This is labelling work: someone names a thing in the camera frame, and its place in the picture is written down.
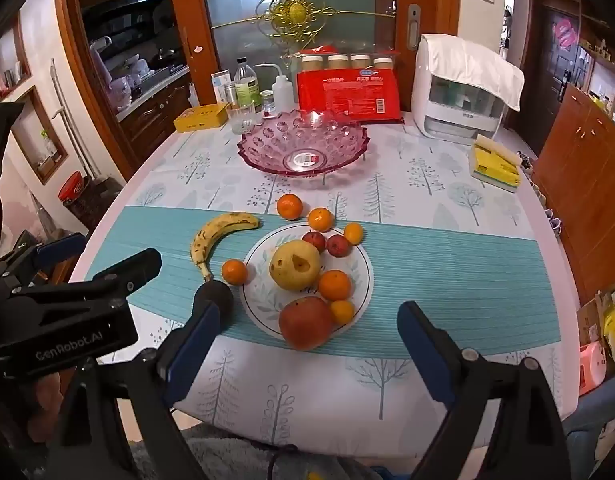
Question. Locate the large orange mandarin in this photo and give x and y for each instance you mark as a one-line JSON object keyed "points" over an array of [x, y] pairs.
{"points": [[335, 285]]}

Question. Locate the white squeeze wash bottle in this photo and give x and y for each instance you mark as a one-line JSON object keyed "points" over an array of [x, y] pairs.
{"points": [[282, 95]]}

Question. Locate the pink glass fruit bowl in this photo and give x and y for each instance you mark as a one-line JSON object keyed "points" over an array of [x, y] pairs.
{"points": [[267, 140]]}

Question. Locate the small orange mandarin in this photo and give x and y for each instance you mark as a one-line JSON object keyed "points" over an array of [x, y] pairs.
{"points": [[342, 311]]}

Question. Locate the red apple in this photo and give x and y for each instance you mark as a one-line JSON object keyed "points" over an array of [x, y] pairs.
{"points": [[305, 325]]}

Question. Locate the small clear jar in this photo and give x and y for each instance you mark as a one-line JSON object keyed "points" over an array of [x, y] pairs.
{"points": [[268, 102]]}

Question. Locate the white and blue carton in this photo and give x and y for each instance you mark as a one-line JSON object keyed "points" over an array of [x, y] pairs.
{"points": [[218, 87]]}

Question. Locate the yellow cardboard box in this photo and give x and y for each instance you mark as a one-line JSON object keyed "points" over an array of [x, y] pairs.
{"points": [[200, 119]]}

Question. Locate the red paper cup package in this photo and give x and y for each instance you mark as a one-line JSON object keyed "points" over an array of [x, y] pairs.
{"points": [[347, 95]]}

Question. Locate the small metal can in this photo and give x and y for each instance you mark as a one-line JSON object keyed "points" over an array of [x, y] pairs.
{"points": [[230, 92]]}

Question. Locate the spotted yellow banana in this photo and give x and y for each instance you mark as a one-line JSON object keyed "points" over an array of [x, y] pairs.
{"points": [[212, 230]]}

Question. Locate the wooden kitchen cabinet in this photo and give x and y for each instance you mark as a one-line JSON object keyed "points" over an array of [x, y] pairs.
{"points": [[152, 115]]}

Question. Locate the red door decoration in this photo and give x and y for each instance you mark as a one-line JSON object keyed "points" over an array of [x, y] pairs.
{"points": [[565, 34]]}

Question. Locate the small red fruit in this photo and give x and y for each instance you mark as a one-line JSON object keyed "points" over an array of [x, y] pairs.
{"points": [[338, 245], [315, 240]]}

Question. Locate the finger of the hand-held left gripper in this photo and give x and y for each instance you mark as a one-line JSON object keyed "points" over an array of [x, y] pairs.
{"points": [[62, 250], [132, 267]]}

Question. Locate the clear glass tumbler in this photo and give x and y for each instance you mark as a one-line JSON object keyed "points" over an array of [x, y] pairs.
{"points": [[241, 120]]}

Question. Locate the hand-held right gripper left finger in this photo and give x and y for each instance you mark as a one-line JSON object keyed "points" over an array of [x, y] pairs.
{"points": [[187, 355]]}

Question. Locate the wooden side cabinet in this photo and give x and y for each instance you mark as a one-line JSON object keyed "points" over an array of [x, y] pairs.
{"points": [[577, 170]]}

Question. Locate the pink plastic stool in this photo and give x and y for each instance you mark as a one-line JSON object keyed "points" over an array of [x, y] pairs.
{"points": [[592, 367]]}

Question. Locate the gold door ornament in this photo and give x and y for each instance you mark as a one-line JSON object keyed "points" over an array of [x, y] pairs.
{"points": [[295, 10]]}

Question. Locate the yellow pear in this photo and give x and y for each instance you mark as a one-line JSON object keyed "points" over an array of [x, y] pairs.
{"points": [[287, 260]]}

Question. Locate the green label glass bottle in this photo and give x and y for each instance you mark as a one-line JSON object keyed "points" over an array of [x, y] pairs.
{"points": [[247, 90]]}

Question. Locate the white leaf-print plate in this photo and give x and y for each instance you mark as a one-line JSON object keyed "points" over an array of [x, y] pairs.
{"points": [[260, 300]]}

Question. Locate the red lid container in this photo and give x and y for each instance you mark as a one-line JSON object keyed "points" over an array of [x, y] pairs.
{"points": [[71, 187]]}

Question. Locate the dark entrance door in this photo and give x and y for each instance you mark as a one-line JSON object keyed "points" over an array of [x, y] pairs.
{"points": [[542, 85]]}

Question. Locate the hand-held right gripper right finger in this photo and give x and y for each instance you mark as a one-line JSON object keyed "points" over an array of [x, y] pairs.
{"points": [[423, 355]]}

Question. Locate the dark avocado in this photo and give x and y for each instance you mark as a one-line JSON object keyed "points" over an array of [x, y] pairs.
{"points": [[220, 297]]}

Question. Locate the yellow sponge pack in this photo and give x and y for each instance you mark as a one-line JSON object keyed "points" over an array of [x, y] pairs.
{"points": [[495, 170]]}

